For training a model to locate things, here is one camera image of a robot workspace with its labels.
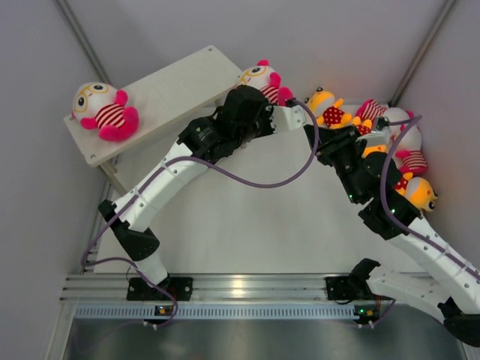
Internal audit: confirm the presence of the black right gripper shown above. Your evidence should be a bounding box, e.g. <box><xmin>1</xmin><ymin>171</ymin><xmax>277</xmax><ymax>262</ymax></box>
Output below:
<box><xmin>304</xmin><ymin>125</ymin><xmax>366</xmax><ymax>205</ymax></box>

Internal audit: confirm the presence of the pink panda plush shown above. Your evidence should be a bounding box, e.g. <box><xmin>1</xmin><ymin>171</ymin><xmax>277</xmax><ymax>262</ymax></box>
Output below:
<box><xmin>393</xmin><ymin>125</ymin><xmax>428</xmax><ymax>176</ymax></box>
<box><xmin>237</xmin><ymin>59</ymin><xmax>294</xmax><ymax>106</ymax></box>
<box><xmin>71</xmin><ymin>82</ymin><xmax>140</xmax><ymax>143</ymax></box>

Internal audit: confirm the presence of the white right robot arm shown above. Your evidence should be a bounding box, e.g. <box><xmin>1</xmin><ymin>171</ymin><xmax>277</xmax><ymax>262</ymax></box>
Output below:
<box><xmin>304</xmin><ymin>124</ymin><xmax>479</xmax><ymax>347</ymax></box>

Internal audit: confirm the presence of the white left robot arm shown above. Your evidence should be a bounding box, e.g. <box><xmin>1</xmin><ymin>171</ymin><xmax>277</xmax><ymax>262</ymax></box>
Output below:
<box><xmin>99</xmin><ymin>85</ymin><xmax>277</xmax><ymax>300</ymax></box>

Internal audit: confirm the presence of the white two-tier shelf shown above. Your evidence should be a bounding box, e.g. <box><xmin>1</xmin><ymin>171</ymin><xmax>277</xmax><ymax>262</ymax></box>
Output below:
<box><xmin>63</xmin><ymin>46</ymin><xmax>242</xmax><ymax>196</ymax></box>

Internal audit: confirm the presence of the yellow plush back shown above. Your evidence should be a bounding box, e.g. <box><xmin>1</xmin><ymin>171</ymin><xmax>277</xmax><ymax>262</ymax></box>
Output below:
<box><xmin>304</xmin><ymin>87</ymin><xmax>353</xmax><ymax>129</ymax></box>

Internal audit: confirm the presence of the yellow plush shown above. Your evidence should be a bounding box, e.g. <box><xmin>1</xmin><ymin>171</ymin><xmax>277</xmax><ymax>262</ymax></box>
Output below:
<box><xmin>304</xmin><ymin>87</ymin><xmax>353</xmax><ymax>129</ymax></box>
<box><xmin>351</xmin><ymin>115</ymin><xmax>389</xmax><ymax>158</ymax></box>
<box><xmin>394</xmin><ymin>172</ymin><xmax>438</xmax><ymax>212</ymax></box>

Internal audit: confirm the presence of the yellow plush middle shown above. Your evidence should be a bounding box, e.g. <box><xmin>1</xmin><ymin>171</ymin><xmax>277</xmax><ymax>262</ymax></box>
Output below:
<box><xmin>351</xmin><ymin>115</ymin><xmax>389</xmax><ymax>158</ymax></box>

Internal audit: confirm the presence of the pink panda plush face-down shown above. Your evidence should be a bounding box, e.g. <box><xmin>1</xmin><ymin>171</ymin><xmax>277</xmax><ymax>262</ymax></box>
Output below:
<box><xmin>355</xmin><ymin>99</ymin><xmax>416</xmax><ymax>136</ymax></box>

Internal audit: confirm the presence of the yellow plush front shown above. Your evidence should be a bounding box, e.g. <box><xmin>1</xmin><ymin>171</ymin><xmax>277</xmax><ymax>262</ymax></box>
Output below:
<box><xmin>394</xmin><ymin>172</ymin><xmax>438</xmax><ymax>212</ymax></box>

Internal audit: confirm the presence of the right corner metal profile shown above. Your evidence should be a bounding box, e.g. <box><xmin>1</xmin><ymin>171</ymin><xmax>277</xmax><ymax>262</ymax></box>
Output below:
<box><xmin>387</xmin><ymin>0</ymin><xmax>460</xmax><ymax>107</ymax></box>

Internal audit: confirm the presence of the corner metal profile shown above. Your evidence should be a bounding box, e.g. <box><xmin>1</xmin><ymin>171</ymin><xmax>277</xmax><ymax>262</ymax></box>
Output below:
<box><xmin>52</xmin><ymin>0</ymin><xmax>111</xmax><ymax>83</ymax></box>
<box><xmin>387</xmin><ymin>0</ymin><xmax>460</xmax><ymax>107</ymax></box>

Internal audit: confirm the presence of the left corner metal profile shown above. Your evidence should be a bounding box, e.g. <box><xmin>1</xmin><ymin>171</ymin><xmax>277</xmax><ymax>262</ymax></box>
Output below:
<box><xmin>52</xmin><ymin>0</ymin><xmax>111</xmax><ymax>83</ymax></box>

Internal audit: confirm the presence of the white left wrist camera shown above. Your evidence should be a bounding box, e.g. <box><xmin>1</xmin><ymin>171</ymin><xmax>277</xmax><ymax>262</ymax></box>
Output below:
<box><xmin>271</xmin><ymin>98</ymin><xmax>311</xmax><ymax>134</ymax></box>

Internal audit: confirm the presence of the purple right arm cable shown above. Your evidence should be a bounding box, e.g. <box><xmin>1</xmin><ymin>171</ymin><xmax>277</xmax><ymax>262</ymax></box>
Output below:
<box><xmin>378</xmin><ymin>114</ymin><xmax>480</xmax><ymax>331</ymax></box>

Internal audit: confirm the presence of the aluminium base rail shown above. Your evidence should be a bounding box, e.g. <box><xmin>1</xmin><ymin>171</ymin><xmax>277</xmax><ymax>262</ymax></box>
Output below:
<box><xmin>59</xmin><ymin>272</ymin><xmax>432</xmax><ymax>301</ymax></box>

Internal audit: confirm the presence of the grey slotted cable duct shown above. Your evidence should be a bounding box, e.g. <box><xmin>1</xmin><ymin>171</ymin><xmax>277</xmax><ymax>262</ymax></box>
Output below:
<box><xmin>75</xmin><ymin>304</ymin><xmax>360</xmax><ymax>320</ymax></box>

